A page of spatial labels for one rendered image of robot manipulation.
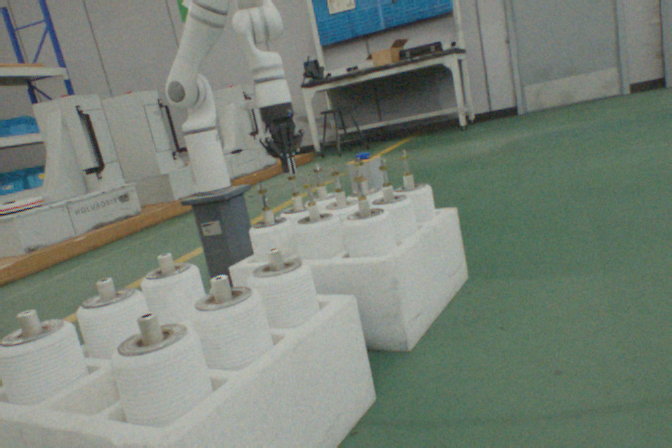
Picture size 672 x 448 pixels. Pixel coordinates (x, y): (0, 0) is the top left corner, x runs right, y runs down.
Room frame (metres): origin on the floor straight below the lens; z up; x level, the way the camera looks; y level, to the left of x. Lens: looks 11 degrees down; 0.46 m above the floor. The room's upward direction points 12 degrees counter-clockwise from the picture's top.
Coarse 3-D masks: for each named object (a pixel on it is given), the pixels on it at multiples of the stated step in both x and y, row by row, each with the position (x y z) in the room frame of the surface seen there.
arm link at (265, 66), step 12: (240, 12) 1.28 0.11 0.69; (240, 24) 1.27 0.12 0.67; (252, 24) 1.27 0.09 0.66; (240, 36) 1.27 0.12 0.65; (252, 36) 1.27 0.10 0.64; (252, 48) 1.27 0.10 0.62; (252, 60) 1.28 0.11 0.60; (264, 60) 1.27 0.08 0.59; (276, 60) 1.28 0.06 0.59; (252, 72) 1.29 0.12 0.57; (264, 72) 1.27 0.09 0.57; (276, 72) 1.27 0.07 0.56
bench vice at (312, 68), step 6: (312, 60) 5.88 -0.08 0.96; (318, 60) 5.98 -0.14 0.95; (306, 66) 5.77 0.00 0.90; (312, 66) 5.88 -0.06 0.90; (318, 66) 5.97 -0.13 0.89; (306, 72) 5.81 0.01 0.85; (312, 72) 5.87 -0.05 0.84; (318, 72) 5.97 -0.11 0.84; (312, 78) 6.00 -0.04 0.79; (318, 78) 5.96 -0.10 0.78; (324, 78) 5.98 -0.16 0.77
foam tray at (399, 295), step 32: (416, 224) 1.21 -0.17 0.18; (448, 224) 1.24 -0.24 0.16; (384, 256) 1.01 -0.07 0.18; (416, 256) 1.07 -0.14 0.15; (448, 256) 1.21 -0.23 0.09; (320, 288) 1.06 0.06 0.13; (352, 288) 1.02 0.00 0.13; (384, 288) 0.99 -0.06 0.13; (416, 288) 1.04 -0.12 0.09; (448, 288) 1.18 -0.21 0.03; (384, 320) 0.99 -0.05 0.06; (416, 320) 1.02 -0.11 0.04
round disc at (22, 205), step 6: (30, 198) 3.06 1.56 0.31; (36, 198) 2.94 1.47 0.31; (42, 198) 2.98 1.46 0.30; (0, 204) 3.02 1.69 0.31; (6, 204) 2.91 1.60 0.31; (12, 204) 2.82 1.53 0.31; (18, 204) 2.83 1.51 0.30; (24, 204) 2.85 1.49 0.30; (30, 204) 2.87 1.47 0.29; (36, 204) 2.90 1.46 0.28; (0, 210) 2.79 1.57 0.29; (6, 210) 2.80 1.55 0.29; (12, 210) 2.81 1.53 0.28; (18, 210) 2.84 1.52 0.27; (24, 210) 2.88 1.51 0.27
